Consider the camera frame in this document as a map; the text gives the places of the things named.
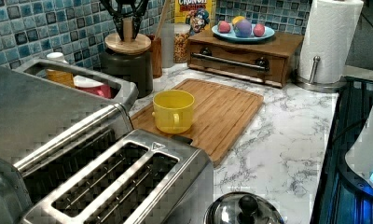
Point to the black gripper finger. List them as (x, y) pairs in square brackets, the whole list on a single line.
[(138, 11), (116, 14)]

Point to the round wooden lid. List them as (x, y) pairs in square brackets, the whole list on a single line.
[(128, 45)]

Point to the clear jar with lid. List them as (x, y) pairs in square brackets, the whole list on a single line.
[(181, 35)]

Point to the black tea container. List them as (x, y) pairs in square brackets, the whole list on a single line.
[(133, 68)]

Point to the steel pot lid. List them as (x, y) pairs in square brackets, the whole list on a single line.
[(240, 207)]

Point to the brown wooden utensil cup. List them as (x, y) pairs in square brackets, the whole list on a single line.
[(156, 60)]

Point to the frosted plastic cup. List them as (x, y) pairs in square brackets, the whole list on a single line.
[(167, 35)]

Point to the wooden pestle stick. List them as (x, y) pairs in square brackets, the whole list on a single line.
[(162, 18)]

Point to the yellow cereal box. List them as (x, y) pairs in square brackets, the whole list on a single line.
[(198, 14)]

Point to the pink white bowl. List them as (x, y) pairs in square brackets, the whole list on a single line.
[(92, 86)]

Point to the red plush strawberry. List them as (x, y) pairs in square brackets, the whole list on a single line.
[(259, 30), (223, 27)]

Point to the yellow mug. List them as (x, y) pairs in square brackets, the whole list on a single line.
[(173, 111)]

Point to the yellow plush lemon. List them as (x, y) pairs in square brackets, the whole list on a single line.
[(236, 19)]

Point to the purple plush plum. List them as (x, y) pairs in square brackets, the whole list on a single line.
[(243, 28)]

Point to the bamboo cutting board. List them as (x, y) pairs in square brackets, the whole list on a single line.
[(221, 114)]

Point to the silver toaster oven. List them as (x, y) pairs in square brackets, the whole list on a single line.
[(49, 131)]

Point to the wooden drawer box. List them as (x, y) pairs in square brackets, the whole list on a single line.
[(271, 61)]

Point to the silver slot toaster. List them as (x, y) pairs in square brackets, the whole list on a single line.
[(142, 178)]

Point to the paper towel roll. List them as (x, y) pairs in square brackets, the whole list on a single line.
[(329, 33)]

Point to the steel paper towel holder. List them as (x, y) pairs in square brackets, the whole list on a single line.
[(311, 84)]

